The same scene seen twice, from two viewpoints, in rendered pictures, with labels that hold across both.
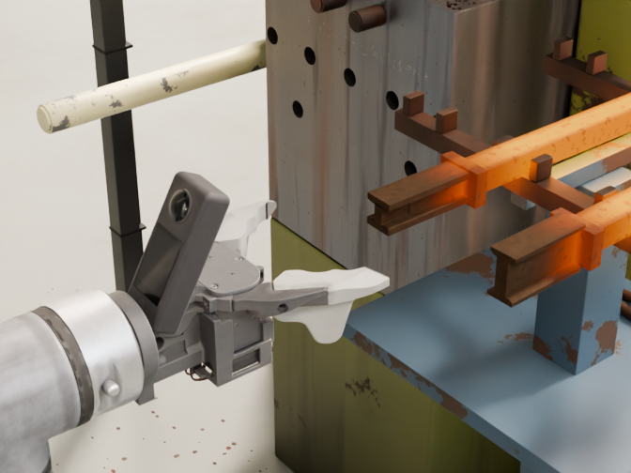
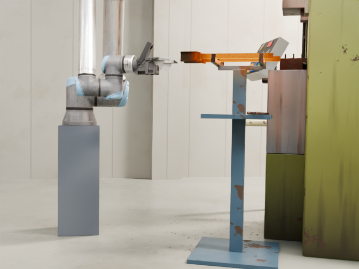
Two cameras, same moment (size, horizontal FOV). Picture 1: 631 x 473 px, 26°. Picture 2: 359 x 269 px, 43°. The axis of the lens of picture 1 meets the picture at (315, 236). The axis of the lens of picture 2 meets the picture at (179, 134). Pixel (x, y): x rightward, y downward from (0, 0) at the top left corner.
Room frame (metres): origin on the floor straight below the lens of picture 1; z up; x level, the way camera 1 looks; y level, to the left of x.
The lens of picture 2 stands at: (-0.44, -1.79, 0.67)
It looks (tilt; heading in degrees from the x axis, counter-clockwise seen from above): 3 degrees down; 51
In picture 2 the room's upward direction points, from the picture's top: 1 degrees clockwise
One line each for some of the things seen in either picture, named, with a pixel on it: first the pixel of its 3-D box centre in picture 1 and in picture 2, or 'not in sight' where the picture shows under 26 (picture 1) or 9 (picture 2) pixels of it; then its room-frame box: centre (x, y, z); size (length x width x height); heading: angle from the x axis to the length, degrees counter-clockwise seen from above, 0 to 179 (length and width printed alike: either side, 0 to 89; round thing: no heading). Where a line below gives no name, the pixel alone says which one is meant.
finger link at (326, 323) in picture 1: (330, 310); (161, 63); (0.87, -0.01, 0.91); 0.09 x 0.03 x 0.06; 92
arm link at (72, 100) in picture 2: not in sight; (81, 92); (0.73, 0.56, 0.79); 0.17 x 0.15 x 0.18; 153
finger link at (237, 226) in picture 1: (241, 246); (168, 65); (0.96, 0.06, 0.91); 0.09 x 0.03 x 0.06; 164
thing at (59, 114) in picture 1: (171, 81); (267, 123); (1.92, 0.22, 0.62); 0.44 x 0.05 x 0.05; 127
